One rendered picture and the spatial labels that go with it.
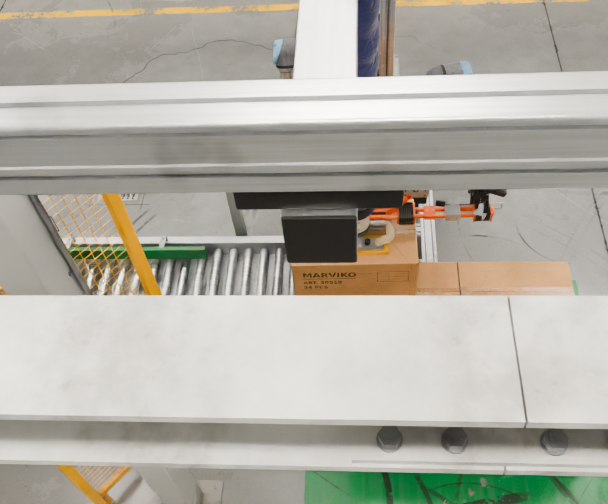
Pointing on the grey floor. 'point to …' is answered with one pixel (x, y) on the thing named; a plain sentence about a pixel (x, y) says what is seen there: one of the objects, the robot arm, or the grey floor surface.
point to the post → (236, 216)
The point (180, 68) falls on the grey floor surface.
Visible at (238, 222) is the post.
